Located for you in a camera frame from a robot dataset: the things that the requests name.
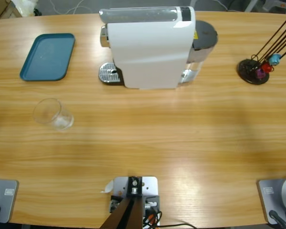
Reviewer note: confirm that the white capsule coffee machine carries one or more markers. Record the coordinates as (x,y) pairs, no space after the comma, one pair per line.
(152,55)

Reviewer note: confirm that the clear glass cup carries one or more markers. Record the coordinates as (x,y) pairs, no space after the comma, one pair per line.
(53,115)

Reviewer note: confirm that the blue coffee capsule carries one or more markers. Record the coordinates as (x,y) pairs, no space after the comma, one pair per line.
(274,59)

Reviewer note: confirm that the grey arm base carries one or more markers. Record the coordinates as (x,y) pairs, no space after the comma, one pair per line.
(6,200)
(276,198)

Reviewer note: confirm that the white paper tag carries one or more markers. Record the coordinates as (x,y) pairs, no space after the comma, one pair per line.
(107,187)

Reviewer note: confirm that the water tank with dark lid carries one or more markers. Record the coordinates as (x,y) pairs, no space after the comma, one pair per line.
(205,33)

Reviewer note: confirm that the teal plastic tray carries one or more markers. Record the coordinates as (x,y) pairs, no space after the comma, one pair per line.
(47,57)

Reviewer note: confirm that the black capsule holder with rods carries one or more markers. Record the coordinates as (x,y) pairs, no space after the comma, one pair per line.
(249,71)

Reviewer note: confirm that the white plastic bag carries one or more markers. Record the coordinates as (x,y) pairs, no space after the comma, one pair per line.
(25,6)

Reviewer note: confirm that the white plastic furniture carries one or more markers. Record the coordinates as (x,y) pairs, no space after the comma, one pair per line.
(276,6)

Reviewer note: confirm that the brown cardboard box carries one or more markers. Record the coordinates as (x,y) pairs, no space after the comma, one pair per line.
(3,9)

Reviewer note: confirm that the white block with dark post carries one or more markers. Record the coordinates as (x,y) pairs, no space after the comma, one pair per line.
(149,188)

